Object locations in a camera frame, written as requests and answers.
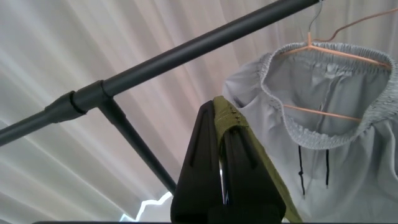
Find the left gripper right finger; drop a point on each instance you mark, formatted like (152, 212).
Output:
(252, 193)

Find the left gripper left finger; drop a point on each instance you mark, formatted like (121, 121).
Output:
(196, 183)

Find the green garment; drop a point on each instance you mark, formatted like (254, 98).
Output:
(227, 115)

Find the pale grey shorts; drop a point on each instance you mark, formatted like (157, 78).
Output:
(357, 174)

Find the black clothes rack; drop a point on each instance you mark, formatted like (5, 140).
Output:
(186, 49)

